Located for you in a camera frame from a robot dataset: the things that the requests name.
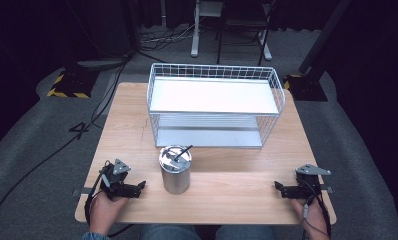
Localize person's left hand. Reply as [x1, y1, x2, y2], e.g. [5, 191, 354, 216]
[88, 191, 130, 235]

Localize bundle of floor cables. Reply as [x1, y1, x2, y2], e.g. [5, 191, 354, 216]
[139, 23, 196, 53]

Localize person's legs in jeans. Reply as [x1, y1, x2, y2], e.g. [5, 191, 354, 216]
[139, 224, 279, 240]

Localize black slanted stand pole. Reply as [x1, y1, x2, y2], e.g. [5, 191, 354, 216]
[298, 0, 353, 75]

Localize black yellow striped stand base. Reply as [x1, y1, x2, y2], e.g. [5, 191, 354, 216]
[46, 67, 100, 100]
[282, 73, 329, 103]

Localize black metal chair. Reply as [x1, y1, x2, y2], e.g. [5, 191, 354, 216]
[215, 0, 278, 67]

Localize person's right hand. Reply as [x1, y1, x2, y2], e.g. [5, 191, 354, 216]
[290, 198, 332, 240]

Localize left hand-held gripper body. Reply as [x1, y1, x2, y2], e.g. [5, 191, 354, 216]
[98, 158, 139, 201]

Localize person's denim sleeve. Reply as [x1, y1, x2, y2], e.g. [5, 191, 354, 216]
[81, 231, 110, 240]

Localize long black floor cable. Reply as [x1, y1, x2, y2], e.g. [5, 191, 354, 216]
[0, 53, 135, 240]

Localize steel canister with lid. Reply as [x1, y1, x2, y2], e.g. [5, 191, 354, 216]
[158, 144, 193, 195]

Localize white desk frame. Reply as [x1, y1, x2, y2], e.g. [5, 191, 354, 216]
[190, 0, 274, 62]

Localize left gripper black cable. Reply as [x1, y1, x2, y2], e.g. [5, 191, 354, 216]
[83, 160, 135, 239]

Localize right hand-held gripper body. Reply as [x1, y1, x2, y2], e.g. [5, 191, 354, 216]
[284, 162, 332, 200]

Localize white wire shelf rack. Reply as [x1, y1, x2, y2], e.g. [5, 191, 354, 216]
[146, 62, 287, 150]

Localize black straw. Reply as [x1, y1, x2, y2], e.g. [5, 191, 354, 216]
[173, 144, 194, 163]

